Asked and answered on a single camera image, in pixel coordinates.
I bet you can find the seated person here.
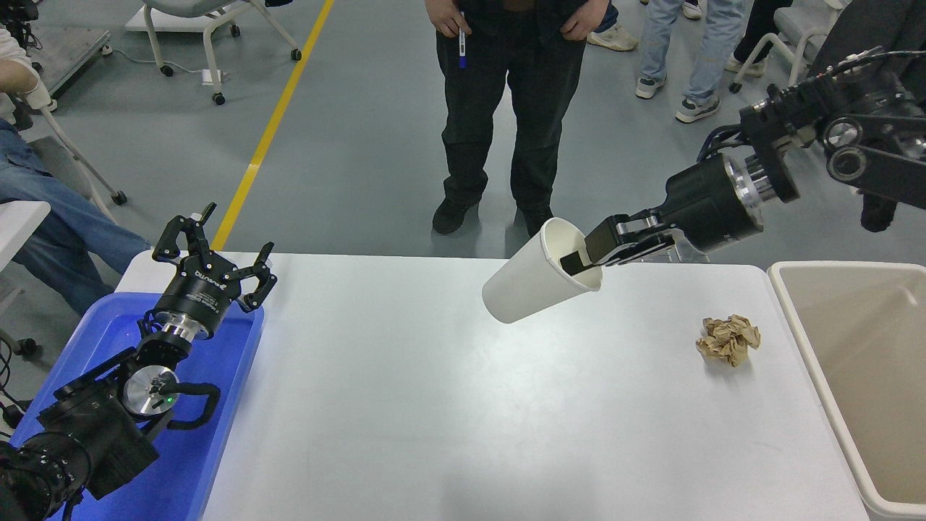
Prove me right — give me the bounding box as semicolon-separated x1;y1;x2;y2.
0;29;150;318

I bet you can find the white paper cup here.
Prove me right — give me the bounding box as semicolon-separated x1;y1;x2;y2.
482;217;603;325

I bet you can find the standing person's right hand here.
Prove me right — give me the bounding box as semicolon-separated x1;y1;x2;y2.
425;0;472;38

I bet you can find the standing person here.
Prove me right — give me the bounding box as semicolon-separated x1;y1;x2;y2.
423;0;612;236

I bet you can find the white frame wheeled chair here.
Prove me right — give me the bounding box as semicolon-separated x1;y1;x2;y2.
143;0;303;106
11;80;129;225
729;0;851;93

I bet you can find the standing person's left hand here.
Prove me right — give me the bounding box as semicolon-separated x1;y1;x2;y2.
558;0;611;42

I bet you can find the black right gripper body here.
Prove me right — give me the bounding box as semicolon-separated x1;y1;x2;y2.
664;153;764;254

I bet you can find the chair leg with caster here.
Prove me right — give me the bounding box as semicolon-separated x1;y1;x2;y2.
0;329;38;357

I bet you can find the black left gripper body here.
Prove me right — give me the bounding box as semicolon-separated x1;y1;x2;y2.
156;253;243;337

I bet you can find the dark grey coat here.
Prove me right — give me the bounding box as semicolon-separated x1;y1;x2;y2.
810;0;926;80

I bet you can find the white floor board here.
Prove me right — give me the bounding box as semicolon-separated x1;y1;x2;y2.
126;6;243;33

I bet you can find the black equipment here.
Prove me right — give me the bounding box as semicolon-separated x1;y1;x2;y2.
0;0;41;50

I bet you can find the blue plastic tray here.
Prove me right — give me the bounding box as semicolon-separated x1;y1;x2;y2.
11;292;266;521

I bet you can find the grey metal platform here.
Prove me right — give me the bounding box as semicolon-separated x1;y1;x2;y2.
29;27;113;98

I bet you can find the large pale bin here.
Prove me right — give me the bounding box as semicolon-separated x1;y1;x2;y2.
767;261;926;521

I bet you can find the crumpled tan paper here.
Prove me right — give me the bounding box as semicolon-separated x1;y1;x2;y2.
696;314;762;368

